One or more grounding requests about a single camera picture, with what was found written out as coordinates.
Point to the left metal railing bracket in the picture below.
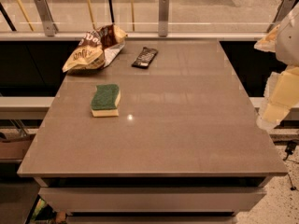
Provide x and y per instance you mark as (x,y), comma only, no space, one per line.
(49,26)

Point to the green and yellow sponge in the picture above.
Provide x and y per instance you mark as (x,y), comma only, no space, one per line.
(106,100)

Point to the middle metal railing bracket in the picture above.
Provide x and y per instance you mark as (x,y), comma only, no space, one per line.
(163,18)

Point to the black power adapter with cable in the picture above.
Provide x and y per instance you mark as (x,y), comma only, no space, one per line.
(289,150)

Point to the glass railing panel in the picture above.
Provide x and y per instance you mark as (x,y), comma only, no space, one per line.
(185,16)

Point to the black candy bar wrapper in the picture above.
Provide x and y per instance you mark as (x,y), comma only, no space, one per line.
(145,58)

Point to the brown chip bag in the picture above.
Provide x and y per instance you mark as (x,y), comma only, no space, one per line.
(97,49)

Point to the right metal railing bracket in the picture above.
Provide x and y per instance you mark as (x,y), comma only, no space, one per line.
(283,9)

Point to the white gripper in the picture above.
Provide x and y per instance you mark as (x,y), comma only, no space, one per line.
(288,41)

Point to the metal railing bracket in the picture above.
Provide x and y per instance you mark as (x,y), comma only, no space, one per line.
(283,9)
(163,18)
(49,26)

